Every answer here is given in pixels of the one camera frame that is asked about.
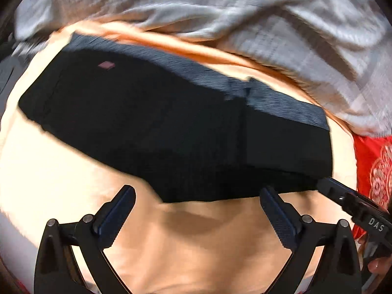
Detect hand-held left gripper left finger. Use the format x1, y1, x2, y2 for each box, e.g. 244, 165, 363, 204
34, 184, 136, 294

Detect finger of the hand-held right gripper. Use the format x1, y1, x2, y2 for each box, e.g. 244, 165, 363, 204
316, 177, 362, 211

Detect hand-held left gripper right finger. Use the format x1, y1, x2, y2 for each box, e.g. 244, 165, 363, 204
260, 185, 362, 294

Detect black pants with blue stripes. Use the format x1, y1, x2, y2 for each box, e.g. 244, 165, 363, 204
18, 34, 335, 203

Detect person's right hand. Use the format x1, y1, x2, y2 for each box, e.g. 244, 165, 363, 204
367, 257, 392, 280

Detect red embroidered pillow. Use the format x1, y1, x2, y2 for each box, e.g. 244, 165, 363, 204
352, 133, 392, 240

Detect grey crumpled garment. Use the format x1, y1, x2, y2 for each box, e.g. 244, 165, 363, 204
0, 57, 19, 100

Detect grey striped quilt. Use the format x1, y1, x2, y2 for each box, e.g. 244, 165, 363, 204
14, 0, 392, 137

